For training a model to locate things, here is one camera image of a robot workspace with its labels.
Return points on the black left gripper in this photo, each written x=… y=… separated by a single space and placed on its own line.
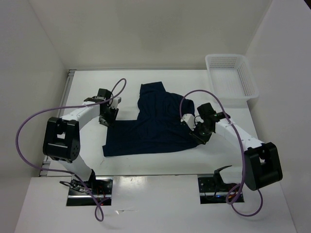
x=111 y=122

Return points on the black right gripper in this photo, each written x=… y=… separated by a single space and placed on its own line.
x=194 y=133

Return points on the navy blue shorts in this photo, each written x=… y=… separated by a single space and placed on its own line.
x=157 y=129

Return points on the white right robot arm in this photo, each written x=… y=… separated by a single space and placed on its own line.
x=260 y=161

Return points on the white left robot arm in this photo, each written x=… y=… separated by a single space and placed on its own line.
x=62 y=137

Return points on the white plastic basket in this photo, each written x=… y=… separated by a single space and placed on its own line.
x=231 y=78

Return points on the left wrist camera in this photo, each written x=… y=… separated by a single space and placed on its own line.
x=115 y=102

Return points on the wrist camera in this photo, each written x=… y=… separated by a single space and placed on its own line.
x=189 y=120
x=115 y=102

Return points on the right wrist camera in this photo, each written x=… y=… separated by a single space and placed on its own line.
x=189 y=120

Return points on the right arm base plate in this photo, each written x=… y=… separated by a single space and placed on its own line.
x=211 y=191

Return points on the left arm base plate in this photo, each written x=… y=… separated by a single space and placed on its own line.
x=78 y=195

